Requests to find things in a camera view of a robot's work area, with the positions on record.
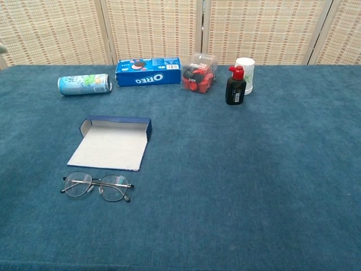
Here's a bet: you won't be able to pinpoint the clear box of red caps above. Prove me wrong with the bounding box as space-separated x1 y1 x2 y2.
180 53 218 94

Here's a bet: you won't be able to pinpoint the blue Oreo cookie box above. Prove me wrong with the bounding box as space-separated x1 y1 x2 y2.
115 57 182 88

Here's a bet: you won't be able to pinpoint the blue glasses case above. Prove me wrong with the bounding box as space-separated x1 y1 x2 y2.
67 115 152 172

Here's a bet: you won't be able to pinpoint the blue tablecloth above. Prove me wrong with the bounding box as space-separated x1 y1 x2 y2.
0 64 361 271

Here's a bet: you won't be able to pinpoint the woven bamboo folding screen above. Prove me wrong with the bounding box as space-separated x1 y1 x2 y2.
0 0 361 71

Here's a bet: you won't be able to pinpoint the black bottle with red cap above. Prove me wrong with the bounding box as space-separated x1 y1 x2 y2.
224 65 247 106

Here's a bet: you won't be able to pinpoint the wire-frame eyeglasses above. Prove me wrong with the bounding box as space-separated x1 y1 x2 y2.
60 171 135 203

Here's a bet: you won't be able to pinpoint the light blue drink can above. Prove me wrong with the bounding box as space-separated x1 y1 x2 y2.
57 73 113 97

